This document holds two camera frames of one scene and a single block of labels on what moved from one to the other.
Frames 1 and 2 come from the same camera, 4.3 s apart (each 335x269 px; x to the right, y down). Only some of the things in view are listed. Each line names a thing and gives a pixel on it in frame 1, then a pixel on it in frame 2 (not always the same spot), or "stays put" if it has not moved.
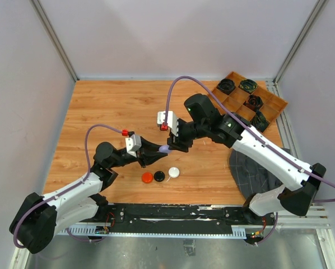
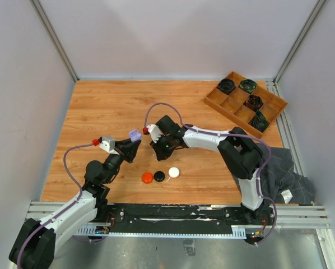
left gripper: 148,153 -> 127,149
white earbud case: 173,172 stays put
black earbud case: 159,176 stays put
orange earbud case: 147,177 stays put
